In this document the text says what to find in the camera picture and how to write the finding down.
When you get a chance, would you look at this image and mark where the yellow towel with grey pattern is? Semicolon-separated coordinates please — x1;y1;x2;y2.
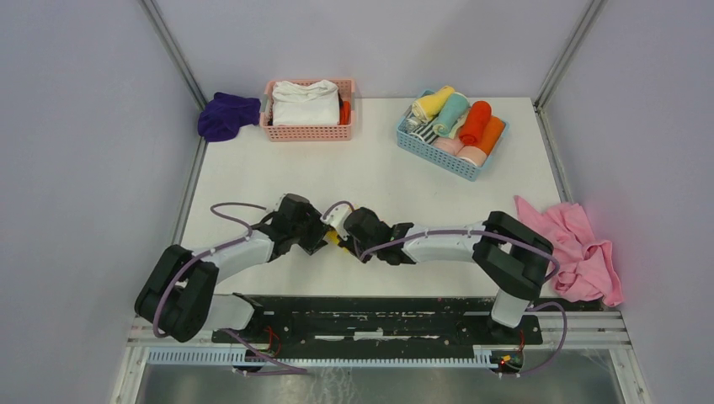
324;230;354;254

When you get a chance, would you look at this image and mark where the purple cloth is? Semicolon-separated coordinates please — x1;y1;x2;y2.
197;92;261;143

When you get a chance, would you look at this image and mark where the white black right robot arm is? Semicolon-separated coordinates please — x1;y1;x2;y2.
335;208;560;343

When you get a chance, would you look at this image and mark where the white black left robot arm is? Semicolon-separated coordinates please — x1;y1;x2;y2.
134;194;331;343

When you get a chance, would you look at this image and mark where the pink perforated plastic basket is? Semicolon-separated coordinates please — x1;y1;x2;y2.
259;77;356;142

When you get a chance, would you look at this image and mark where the blue perforated plastic basket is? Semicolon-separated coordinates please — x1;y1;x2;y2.
397;90;509;181

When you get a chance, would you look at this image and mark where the orange towel in pink basket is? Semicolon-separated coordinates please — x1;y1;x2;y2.
339;101;351;125

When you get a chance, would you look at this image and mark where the green white striped rolled towel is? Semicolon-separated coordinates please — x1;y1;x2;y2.
408;121;440;145

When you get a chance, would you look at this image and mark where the folded white towel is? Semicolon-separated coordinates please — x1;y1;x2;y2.
271;80;340;125

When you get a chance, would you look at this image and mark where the grey white rolled towel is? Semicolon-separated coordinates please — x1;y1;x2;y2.
405;116;422;133

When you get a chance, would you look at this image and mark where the pink rolled towel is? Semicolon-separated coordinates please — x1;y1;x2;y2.
433;137;464;156

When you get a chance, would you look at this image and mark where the orange and peach rolled towel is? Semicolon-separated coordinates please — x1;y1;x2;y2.
456;115;506;167

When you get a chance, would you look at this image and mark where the yellow rolled towel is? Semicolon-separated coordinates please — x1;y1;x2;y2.
411;86;455;122

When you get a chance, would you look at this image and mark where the teal rolled towel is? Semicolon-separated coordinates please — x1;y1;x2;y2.
432;93;471;137

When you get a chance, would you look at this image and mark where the red-orange rolled towel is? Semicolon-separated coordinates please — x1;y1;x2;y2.
458;100;492;146

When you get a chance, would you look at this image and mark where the crumpled pink cloth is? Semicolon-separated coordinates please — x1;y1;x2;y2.
514;196;625;307

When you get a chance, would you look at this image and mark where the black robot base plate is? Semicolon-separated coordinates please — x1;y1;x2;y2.
238;295;543;360

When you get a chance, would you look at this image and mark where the white slotted cable duct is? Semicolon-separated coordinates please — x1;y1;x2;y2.
147;347;497;369

